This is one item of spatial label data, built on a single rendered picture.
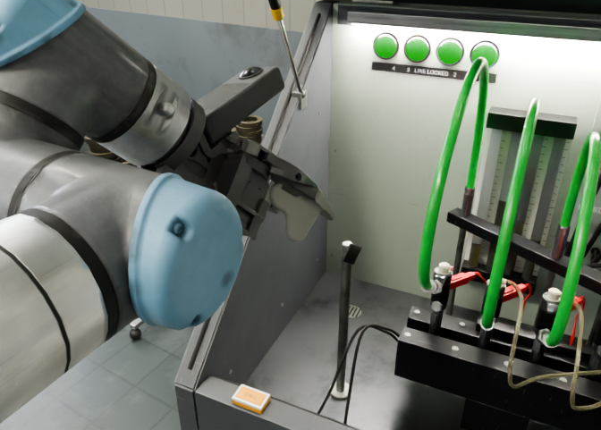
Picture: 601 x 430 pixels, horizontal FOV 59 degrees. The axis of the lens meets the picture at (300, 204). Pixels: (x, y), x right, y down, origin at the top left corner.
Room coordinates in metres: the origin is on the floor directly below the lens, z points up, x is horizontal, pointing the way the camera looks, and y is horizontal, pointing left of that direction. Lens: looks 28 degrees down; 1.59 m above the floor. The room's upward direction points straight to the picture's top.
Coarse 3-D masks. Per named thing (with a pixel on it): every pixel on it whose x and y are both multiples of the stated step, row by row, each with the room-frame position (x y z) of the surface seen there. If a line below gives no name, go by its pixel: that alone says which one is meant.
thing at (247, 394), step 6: (240, 390) 0.58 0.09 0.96; (246, 390) 0.58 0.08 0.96; (252, 390) 0.58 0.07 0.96; (240, 396) 0.57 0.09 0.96; (246, 396) 0.57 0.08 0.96; (252, 396) 0.57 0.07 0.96; (258, 396) 0.57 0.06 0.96; (264, 396) 0.57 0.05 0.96; (234, 402) 0.57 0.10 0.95; (252, 402) 0.56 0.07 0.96; (258, 402) 0.56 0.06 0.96; (246, 408) 0.56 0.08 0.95; (252, 408) 0.55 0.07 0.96; (264, 408) 0.56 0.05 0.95
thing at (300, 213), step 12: (276, 192) 0.46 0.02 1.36; (288, 192) 0.48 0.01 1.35; (276, 204) 0.46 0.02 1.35; (288, 204) 0.46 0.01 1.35; (300, 204) 0.47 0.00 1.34; (312, 204) 0.48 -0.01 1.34; (324, 204) 0.48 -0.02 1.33; (288, 216) 0.46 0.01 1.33; (300, 216) 0.46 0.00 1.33; (312, 216) 0.47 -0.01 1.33; (324, 216) 0.50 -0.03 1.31; (288, 228) 0.45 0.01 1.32; (300, 228) 0.46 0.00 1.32; (300, 240) 0.45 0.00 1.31
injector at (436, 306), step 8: (448, 280) 0.68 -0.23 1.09; (448, 288) 0.69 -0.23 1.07; (432, 296) 0.69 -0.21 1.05; (440, 296) 0.68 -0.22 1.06; (448, 296) 0.69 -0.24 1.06; (432, 304) 0.67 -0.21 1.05; (440, 304) 0.68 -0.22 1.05; (432, 312) 0.70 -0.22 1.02; (440, 312) 0.69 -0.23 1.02; (432, 320) 0.69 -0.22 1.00; (440, 320) 0.69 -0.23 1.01; (432, 328) 0.69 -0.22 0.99
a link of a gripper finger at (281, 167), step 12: (264, 156) 0.46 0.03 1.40; (276, 156) 0.46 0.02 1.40; (276, 168) 0.45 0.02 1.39; (288, 168) 0.45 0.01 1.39; (276, 180) 0.46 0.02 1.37; (288, 180) 0.45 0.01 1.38; (300, 180) 0.46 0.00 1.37; (312, 180) 0.47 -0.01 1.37; (300, 192) 0.47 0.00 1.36; (312, 192) 0.47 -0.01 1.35
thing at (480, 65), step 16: (480, 64) 0.72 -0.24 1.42; (464, 80) 0.67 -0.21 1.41; (480, 80) 0.82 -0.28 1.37; (464, 96) 0.64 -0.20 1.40; (480, 96) 0.84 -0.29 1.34; (464, 112) 0.63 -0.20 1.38; (480, 112) 0.85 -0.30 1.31; (448, 128) 0.61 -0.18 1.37; (480, 128) 0.86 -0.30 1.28; (448, 144) 0.59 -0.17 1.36; (480, 144) 0.87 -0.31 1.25; (448, 160) 0.58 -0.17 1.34; (432, 192) 0.56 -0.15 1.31; (432, 208) 0.55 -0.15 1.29; (432, 224) 0.54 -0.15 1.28; (432, 240) 0.54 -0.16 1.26
